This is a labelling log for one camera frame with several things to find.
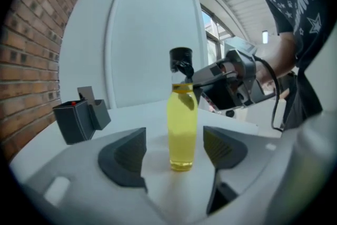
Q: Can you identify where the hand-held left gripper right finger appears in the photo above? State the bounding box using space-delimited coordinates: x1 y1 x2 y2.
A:
202 125 284 216

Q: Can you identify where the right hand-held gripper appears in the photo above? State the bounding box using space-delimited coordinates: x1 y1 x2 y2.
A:
193 36 275 112

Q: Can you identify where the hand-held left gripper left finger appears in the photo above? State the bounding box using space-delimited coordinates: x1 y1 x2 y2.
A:
22 127 159 225

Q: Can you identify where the yellow oil bottle black cap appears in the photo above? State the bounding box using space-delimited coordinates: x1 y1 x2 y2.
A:
166 46 199 173

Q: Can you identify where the person's right forearm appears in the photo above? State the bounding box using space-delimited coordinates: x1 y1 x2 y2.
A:
256 32 300 85

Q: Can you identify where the black framed window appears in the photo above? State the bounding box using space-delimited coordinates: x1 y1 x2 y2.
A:
200 4 238 67

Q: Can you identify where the black box with raised lid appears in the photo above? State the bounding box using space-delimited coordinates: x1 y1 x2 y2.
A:
76 85 112 131

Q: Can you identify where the black square open box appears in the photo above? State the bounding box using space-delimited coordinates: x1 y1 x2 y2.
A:
52 100 97 146

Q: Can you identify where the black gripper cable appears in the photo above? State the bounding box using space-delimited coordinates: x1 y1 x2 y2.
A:
253 56 284 132

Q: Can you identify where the white vertical wall pipe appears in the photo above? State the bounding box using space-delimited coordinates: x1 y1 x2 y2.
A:
105 0 135 111

